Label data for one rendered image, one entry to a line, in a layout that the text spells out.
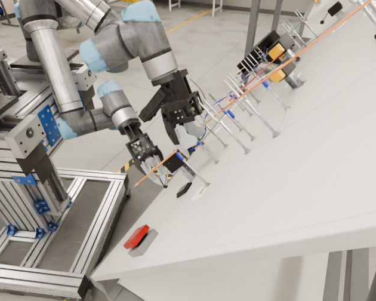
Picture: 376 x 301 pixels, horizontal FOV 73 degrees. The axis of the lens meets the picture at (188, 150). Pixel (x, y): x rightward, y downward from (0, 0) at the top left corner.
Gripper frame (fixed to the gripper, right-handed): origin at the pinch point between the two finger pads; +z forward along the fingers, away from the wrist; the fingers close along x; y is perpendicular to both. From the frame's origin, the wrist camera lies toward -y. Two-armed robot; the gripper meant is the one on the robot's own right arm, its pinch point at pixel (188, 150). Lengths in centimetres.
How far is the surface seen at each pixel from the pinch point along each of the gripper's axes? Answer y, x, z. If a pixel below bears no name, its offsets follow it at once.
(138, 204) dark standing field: -105, 67, 68
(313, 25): 30, 312, 9
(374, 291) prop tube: 35.7, -19.8, 21.9
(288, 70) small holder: 26.7, 13.2, -10.1
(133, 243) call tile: -3.3, -26.5, 6.1
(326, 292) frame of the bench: 25, 1, 53
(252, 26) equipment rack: 6, 91, -21
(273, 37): 17, 71, -14
